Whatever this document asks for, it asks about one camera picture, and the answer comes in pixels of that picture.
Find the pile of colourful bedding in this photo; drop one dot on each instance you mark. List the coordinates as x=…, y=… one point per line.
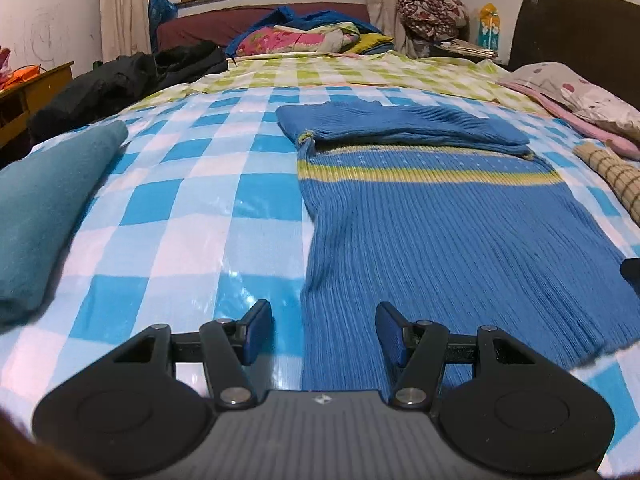
x=300, y=15

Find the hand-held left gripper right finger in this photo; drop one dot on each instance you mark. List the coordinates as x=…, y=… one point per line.
x=390, y=332

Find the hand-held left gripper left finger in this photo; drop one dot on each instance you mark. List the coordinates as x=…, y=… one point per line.
x=257, y=330

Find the white dotted pillow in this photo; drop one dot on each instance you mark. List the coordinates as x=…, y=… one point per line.
x=575, y=90

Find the maroon sofa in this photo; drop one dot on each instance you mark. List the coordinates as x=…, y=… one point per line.
x=200, y=25

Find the yellow and blue carton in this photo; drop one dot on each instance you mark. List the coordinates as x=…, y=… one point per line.
x=489, y=27

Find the dark wooden headboard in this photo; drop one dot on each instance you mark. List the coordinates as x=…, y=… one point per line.
x=575, y=30

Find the green checkered sheet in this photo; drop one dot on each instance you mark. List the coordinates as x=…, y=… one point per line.
x=375, y=72

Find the wooden desk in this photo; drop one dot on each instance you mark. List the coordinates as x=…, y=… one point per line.
x=35, y=87

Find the beige striped folded garment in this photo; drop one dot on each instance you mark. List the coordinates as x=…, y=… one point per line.
x=617, y=175

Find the pink floral quilt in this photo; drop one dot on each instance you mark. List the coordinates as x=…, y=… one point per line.
x=280, y=40

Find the maroon floral cloth bundle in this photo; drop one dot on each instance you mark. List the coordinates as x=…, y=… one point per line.
x=430, y=10

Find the blue patterned bag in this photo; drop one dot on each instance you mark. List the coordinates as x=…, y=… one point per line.
x=160, y=12

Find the teal folded garment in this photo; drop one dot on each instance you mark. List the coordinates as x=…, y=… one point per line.
x=45, y=210

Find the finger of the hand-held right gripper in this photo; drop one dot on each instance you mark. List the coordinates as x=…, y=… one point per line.
x=632, y=275

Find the pink pillow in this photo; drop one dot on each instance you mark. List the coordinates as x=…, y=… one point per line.
x=590, y=127

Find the orange cloth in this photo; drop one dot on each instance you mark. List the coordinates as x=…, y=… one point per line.
x=22, y=75

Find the black jacket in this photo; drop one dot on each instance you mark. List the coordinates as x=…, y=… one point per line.
x=125, y=75

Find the yellow-green cloth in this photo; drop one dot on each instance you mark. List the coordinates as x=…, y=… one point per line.
x=372, y=42

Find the stack of papers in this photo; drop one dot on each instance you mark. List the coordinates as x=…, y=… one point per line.
x=465, y=49

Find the blue striped knit sweater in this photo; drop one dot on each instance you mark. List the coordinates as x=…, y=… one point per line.
x=450, y=220

